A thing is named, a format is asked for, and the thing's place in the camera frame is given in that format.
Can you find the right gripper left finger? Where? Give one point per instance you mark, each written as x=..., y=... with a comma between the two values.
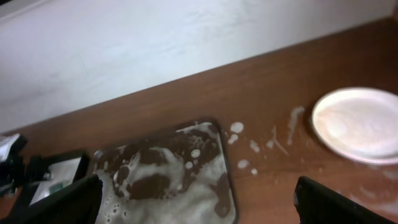
x=77, y=203

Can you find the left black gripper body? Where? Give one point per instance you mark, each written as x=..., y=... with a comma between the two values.
x=14, y=172

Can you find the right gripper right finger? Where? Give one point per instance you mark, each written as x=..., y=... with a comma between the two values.
x=316, y=203

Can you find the white plate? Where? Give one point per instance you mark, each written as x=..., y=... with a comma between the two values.
x=358, y=123

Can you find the left black soapy tray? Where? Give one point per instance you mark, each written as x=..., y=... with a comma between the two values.
x=65, y=168

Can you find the black soapy tray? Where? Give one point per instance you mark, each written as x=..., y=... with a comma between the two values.
x=65, y=168
x=176, y=175

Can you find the right black soapy tray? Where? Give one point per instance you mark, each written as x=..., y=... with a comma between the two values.
x=176, y=175

